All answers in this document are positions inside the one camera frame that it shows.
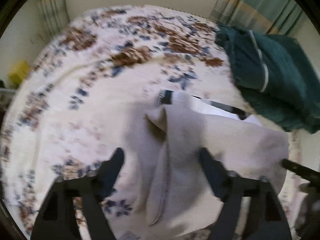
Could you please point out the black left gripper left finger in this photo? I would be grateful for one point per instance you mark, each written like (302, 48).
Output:
(56, 218)

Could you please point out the left green striped curtain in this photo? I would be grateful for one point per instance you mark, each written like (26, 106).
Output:
(54, 15)

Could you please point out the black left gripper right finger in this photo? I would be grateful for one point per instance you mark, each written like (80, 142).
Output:
(266, 218)

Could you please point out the yellow box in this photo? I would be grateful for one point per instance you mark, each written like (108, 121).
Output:
(19, 71)

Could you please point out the beige long sleeve shirt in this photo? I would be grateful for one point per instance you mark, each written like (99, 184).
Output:
(178, 158)

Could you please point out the green striped curtain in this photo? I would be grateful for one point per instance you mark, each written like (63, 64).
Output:
(282, 17)
(54, 15)

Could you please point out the right green striped curtain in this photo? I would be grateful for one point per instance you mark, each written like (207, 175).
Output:
(282, 17)

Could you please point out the dark green folded quilt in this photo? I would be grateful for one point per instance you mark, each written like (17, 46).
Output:
(274, 76)

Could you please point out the floral bed blanket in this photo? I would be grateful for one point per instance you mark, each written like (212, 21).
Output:
(70, 113)

